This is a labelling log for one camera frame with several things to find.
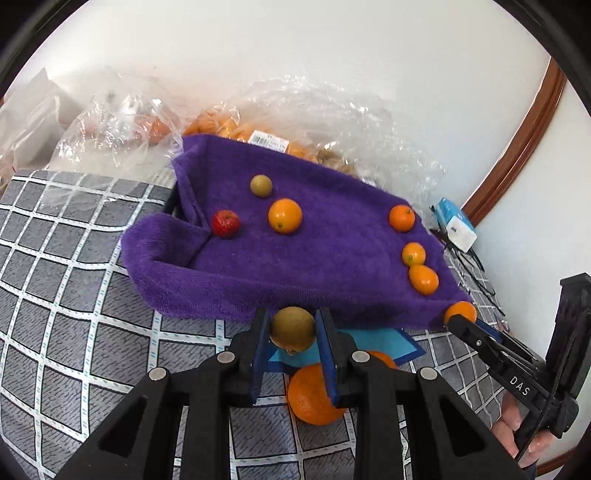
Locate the black cable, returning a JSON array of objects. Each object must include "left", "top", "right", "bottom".
[
  {"left": 462, "top": 258, "right": 509, "bottom": 333},
  {"left": 431, "top": 205, "right": 497, "bottom": 296}
]

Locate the person's right hand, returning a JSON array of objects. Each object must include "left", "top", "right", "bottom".
[{"left": 492, "top": 392, "right": 557, "bottom": 462}]

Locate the clear bag of oranges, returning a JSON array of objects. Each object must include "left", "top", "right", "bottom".
[{"left": 182, "top": 106, "right": 324, "bottom": 162}]

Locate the small green-brown round fruit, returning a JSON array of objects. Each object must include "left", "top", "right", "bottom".
[{"left": 250, "top": 174, "right": 273, "bottom": 199}]

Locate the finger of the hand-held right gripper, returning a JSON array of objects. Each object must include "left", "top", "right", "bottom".
[
  {"left": 475, "top": 320, "right": 549, "bottom": 374},
  {"left": 447, "top": 314, "right": 548, "bottom": 403}
]

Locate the purple towel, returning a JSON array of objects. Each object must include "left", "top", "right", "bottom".
[{"left": 121, "top": 134, "right": 474, "bottom": 330}]

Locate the large orange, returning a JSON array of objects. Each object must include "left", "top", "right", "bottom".
[{"left": 287, "top": 364, "right": 347, "bottom": 426}]

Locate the clear plastic bag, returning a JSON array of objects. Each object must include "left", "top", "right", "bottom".
[{"left": 48, "top": 90, "right": 183, "bottom": 204}]

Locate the crumpled clear plastic wrap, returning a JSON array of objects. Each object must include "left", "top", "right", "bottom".
[{"left": 231, "top": 74, "right": 448, "bottom": 208}]

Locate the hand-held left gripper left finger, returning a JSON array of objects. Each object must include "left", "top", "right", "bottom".
[{"left": 55, "top": 307, "right": 271, "bottom": 480}]

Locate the grey checkered tablecloth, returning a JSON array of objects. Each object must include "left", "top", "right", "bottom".
[{"left": 0, "top": 168, "right": 513, "bottom": 480}]

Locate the white and blue box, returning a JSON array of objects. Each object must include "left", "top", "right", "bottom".
[{"left": 434, "top": 198, "right": 478, "bottom": 253}]

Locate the white plastic bag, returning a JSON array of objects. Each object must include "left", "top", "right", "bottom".
[{"left": 0, "top": 67, "right": 84, "bottom": 171}]

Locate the brown wooden door frame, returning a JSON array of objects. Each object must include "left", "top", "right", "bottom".
[{"left": 459, "top": 58, "right": 568, "bottom": 227}]

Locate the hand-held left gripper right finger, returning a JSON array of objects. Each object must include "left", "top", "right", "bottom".
[{"left": 315, "top": 307, "right": 518, "bottom": 480}]

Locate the blue paper sheet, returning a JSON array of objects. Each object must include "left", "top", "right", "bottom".
[{"left": 268, "top": 325, "right": 426, "bottom": 374}]

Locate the small red fruit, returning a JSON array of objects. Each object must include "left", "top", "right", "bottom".
[{"left": 211, "top": 210, "right": 241, "bottom": 239}]

